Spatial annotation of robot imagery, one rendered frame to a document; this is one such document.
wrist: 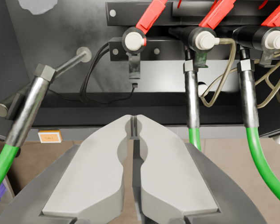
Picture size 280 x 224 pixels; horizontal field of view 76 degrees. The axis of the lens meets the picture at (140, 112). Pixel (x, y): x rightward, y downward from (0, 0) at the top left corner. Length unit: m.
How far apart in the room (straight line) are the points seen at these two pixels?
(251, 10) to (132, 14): 0.20
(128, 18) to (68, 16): 0.22
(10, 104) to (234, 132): 0.47
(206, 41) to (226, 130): 0.33
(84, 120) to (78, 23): 0.25
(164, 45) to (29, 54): 0.38
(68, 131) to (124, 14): 0.30
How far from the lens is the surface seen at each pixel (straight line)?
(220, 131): 0.51
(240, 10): 0.38
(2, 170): 0.24
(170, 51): 0.36
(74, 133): 0.49
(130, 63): 0.23
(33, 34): 0.57
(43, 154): 1.96
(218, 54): 0.39
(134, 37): 0.21
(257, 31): 0.28
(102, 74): 0.53
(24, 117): 0.23
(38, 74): 0.24
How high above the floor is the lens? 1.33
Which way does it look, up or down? 63 degrees down
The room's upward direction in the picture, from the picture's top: 178 degrees clockwise
